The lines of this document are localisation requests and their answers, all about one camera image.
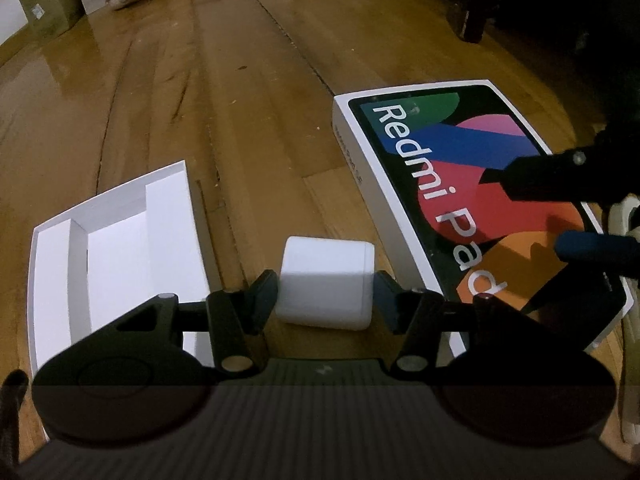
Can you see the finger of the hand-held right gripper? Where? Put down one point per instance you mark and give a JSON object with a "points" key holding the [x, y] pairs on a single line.
{"points": [[582, 246], [540, 175]]}

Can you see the white charger cube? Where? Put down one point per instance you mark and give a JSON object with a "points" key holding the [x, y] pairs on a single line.
{"points": [[325, 285]]}

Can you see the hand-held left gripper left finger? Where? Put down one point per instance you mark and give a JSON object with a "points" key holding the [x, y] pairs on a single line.
{"points": [[265, 296]]}

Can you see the colourful printed tablet box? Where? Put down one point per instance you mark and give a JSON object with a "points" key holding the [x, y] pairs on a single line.
{"points": [[450, 160]]}

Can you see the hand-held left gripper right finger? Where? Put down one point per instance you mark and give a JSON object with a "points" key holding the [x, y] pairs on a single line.
{"points": [[385, 296]]}

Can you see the white open box tray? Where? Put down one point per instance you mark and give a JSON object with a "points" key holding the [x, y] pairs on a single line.
{"points": [[117, 260]]}

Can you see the dark wooden furniture leg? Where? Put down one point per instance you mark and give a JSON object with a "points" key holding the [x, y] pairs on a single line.
{"points": [[470, 5]]}

